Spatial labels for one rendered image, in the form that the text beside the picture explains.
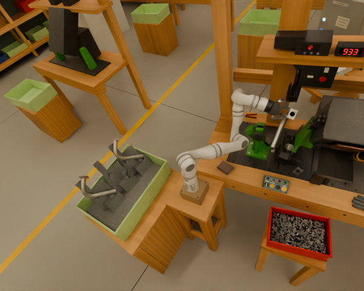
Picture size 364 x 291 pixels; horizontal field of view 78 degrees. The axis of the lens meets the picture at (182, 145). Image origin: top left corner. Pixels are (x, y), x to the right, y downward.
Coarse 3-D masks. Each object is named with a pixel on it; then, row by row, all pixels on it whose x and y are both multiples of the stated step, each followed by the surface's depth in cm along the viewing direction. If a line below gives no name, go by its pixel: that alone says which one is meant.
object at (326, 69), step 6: (306, 66) 124; (312, 66) 123; (318, 66) 121; (324, 66) 120; (330, 66) 119; (306, 72) 126; (312, 72) 125; (318, 72) 124; (324, 72) 122; (330, 72) 121; (336, 72) 120; (300, 78) 130; (306, 78) 129; (312, 78) 128; (318, 78) 126; (324, 78) 124; (330, 78) 123; (300, 84) 133; (306, 84) 132; (312, 84) 131; (318, 84) 129; (324, 84) 128; (330, 84) 126
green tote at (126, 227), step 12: (156, 156) 173; (108, 168) 176; (168, 168) 174; (96, 180) 171; (156, 180) 164; (144, 192) 156; (156, 192) 170; (84, 204) 166; (144, 204) 161; (132, 216) 152; (108, 228) 145; (120, 228) 144; (132, 228) 157
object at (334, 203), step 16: (208, 160) 169; (208, 176) 165; (224, 176) 158; (240, 176) 155; (256, 176) 153; (272, 176) 151; (256, 192) 155; (272, 192) 146; (288, 192) 142; (304, 192) 140; (320, 192) 138; (336, 192) 136; (352, 192) 134; (304, 208) 145; (320, 208) 137; (336, 208) 131; (352, 208) 129; (352, 224) 136
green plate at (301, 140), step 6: (306, 126) 132; (300, 132) 138; (306, 132) 128; (312, 132) 125; (300, 138) 134; (306, 138) 130; (294, 144) 142; (300, 144) 136; (306, 144) 134; (312, 144) 132
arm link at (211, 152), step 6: (210, 144) 140; (216, 144) 139; (192, 150) 134; (198, 150) 135; (204, 150) 135; (210, 150) 135; (216, 150) 136; (180, 156) 130; (192, 156) 136; (198, 156) 136; (204, 156) 136; (210, 156) 136; (216, 156) 138
